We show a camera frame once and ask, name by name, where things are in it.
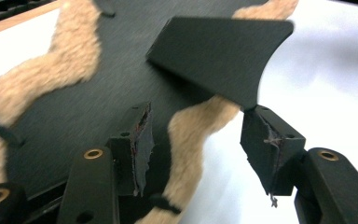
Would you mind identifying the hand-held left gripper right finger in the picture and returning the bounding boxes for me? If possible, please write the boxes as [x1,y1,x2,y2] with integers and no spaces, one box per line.
[241,105,358,224]

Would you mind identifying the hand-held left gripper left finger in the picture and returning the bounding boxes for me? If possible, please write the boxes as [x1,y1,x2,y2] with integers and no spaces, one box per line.
[57,101,155,224]

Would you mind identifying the black cloth with beige fur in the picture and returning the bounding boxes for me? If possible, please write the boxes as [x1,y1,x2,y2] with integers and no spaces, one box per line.
[0,0,299,224]

